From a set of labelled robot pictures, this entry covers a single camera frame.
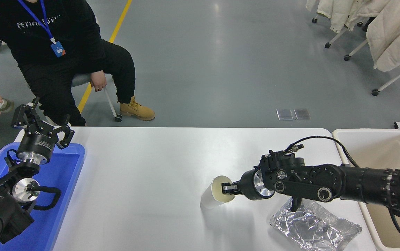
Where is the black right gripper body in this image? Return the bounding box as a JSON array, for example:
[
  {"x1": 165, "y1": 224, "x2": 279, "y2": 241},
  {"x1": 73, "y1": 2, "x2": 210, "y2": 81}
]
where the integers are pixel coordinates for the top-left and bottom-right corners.
[{"x1": 239, "y1": 170, "x2": 257, "y2": 201}]

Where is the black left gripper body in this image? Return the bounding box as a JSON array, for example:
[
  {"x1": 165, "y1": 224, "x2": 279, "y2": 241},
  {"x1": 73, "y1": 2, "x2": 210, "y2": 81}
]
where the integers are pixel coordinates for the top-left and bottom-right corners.
[{"x1": 17, "y1": 124, "x2": 59, "y2": 160}]

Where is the white paper cup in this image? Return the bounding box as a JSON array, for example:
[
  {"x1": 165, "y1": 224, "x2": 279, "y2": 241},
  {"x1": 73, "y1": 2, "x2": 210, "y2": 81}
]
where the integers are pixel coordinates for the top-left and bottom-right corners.
[{"x1": 200, "y1": 175, "x2": 236, "y2": 210}]

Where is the silver foil tray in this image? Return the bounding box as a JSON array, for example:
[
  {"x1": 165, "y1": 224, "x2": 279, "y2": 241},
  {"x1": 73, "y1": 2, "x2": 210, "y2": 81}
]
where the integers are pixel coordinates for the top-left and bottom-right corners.
[{"x1": 270, "y1": 197, "x2": 362, "y2": 251}]

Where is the person's left hand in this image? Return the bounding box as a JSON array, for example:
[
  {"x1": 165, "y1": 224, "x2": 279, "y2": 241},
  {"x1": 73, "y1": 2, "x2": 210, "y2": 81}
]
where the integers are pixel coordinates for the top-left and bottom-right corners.
[{"x1": 90, "y1": 71, "x2": 108, "y2": 92}]

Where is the white sneaker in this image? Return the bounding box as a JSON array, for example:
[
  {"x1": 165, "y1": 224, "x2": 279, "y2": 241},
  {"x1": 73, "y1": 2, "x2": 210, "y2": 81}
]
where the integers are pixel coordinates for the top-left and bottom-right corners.
[{"x1": 0, "y1": 99, "x2": 15, "y2": 114}]

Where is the blue plastic tray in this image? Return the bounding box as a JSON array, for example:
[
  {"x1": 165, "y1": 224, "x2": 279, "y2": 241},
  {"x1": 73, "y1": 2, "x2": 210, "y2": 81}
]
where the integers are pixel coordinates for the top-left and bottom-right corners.
[{"x1": 0, "y1": 142, "x2": 86, "y2": 251}]

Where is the person's tan left boot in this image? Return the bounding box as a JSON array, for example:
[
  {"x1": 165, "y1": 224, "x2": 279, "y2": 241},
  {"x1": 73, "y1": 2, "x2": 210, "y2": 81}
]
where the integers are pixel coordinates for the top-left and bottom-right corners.
[{"x1": 120, "y1": 96, "x2": 156, "y2": 121}]

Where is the silver floor plate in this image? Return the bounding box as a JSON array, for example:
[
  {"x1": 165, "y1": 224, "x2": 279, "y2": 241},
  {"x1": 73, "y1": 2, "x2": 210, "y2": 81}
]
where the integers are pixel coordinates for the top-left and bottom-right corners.
[
  {"x1": 294, "y1": 108, "x2": 311, "y2": 121},
  {"x1": 277, "y1": 109, "x2": 294, "y2": 121}
]

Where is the person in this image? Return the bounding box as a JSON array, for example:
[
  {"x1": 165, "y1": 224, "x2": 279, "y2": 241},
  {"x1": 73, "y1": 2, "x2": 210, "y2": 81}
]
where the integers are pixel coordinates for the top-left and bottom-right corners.
[{"x1": 0, "y1": 0, "x2": 156, "y2": 127}]

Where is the large pale plastic bin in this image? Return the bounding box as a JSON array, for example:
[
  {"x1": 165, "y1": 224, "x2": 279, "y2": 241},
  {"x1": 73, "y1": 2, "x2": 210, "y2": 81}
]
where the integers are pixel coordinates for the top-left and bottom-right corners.
[{"x1": 332, "y1": 128, "x2": 400, "y2": 251}]

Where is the large cream puffer coat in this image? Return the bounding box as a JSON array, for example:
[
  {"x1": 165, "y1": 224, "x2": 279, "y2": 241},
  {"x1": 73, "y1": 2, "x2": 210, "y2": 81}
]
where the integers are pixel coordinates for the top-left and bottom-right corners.
[{"x1": 366, "y1": 0, "x2": 400, "y2": 73}]

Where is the grey chair with white frame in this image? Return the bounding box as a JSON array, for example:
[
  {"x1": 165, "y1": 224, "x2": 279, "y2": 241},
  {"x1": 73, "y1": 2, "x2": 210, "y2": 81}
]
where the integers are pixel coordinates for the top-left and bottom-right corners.
[{"x1": 71, "y1": 73, "x2": 123, "y2": 122}]

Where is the badge on blue lanyard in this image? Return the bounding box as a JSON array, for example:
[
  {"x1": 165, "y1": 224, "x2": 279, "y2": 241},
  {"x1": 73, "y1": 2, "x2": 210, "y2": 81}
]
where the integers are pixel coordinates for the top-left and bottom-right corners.
[{"x1": 18, "y1": 0, "x2": 66, "y2": 58}]

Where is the white chair frame with casters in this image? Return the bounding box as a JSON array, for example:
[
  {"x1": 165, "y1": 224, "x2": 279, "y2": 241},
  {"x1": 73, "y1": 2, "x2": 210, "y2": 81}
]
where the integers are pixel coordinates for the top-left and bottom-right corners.
[
  {"x1": 344, "y1": 38, "x2": 400, "y2": 96},
  {"x1": 311, "y1": 14, "x2": 349, "y2": 49}
]

